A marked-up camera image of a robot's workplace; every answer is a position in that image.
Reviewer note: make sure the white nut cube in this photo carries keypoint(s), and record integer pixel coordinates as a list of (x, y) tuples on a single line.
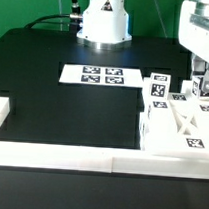
[(197, 89), (159, 85)]

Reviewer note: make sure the white U-shaped fence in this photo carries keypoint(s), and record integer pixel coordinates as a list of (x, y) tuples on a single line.
[(81, 158)]

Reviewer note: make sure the white chair back frame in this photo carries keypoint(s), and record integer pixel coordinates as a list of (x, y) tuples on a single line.
[(175, 126)]

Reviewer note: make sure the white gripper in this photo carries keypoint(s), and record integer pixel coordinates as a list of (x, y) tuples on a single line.
[(194, 35)]

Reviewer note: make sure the white marker base plate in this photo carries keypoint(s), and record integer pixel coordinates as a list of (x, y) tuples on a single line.
[(101, 75)]

